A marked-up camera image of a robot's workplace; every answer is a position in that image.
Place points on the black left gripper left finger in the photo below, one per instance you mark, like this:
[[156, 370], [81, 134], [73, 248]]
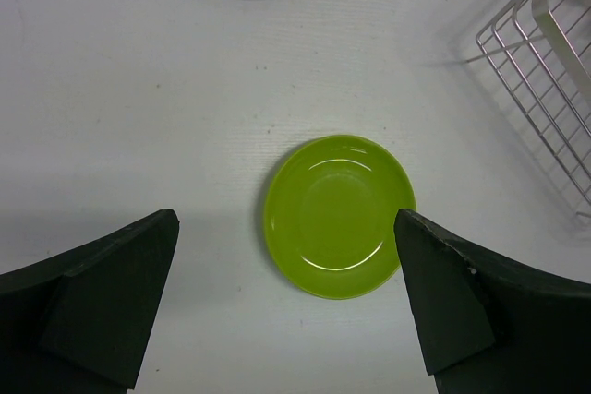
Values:
[[80, 321]]

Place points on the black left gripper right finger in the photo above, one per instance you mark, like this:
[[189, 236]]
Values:
[[487, 323]]

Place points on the lime green plate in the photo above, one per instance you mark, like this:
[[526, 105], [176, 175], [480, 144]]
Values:
[[329, 212]]

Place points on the silver wire dish rack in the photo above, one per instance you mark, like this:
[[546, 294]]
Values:
[[539, 50]]

